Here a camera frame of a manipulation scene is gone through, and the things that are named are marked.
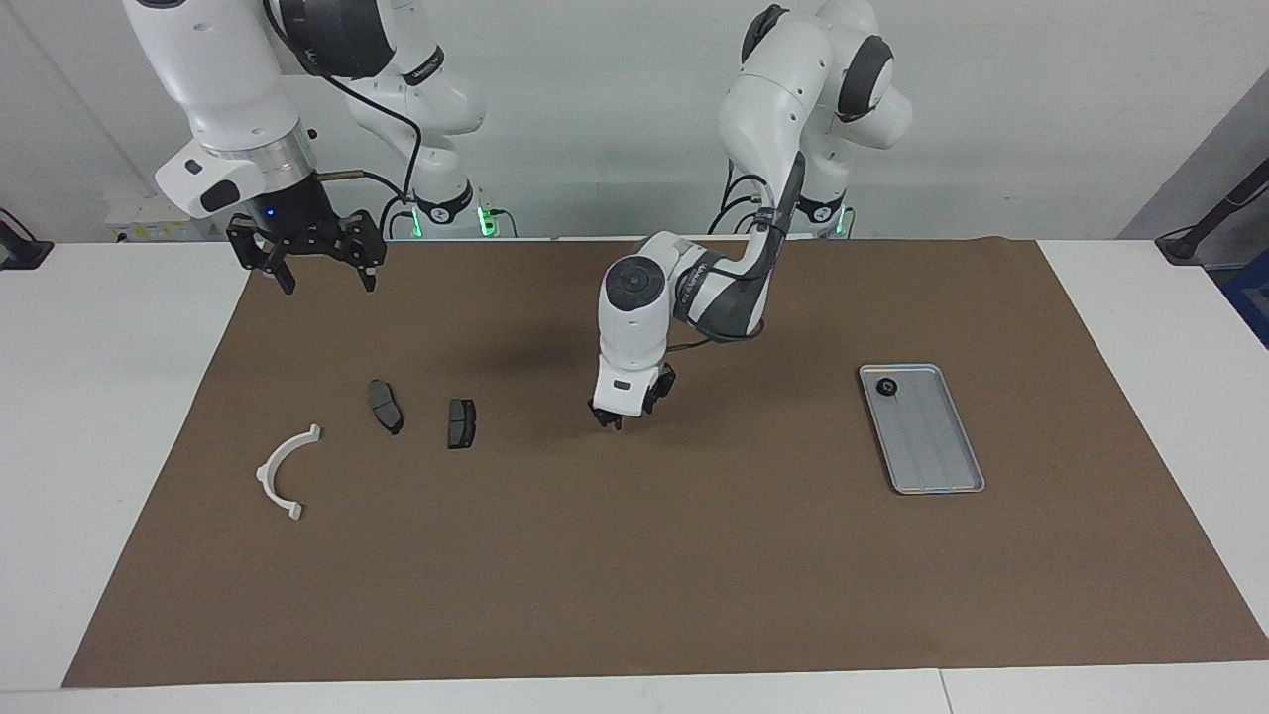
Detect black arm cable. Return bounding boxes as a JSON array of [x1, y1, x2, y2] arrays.
[[669, 154, 806, 353], [263, 0, 423, 224]]

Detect white curved plastic bracket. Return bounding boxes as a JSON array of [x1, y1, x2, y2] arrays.
[[255, 423, 323, 523]]

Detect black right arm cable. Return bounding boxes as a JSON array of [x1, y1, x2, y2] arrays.
[[263, 0, 423, 224]]

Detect blue crate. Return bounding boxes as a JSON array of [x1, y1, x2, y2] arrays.
[[1224, 253, 1269, 348]]

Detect dark curved brake pad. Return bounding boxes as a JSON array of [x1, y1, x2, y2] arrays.
[[368, 380, 404, 436]]

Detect white box with labels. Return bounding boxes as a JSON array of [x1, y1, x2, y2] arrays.
[[104, 193, 239, 242]]

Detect black table clamp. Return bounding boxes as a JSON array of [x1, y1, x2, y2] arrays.
[[0, 208, 53, 271]]

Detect silver metal tray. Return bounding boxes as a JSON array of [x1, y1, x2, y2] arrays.
[[859, 363, 986, 496]]

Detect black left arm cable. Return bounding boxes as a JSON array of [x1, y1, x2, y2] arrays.
[[669, 154, 806, 353]]

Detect black left base cable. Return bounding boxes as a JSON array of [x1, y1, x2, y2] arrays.
[[718, 174, 770, 237]]

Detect brown table mat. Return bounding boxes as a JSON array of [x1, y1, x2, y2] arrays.
[[61, 238, 1269, 688]]

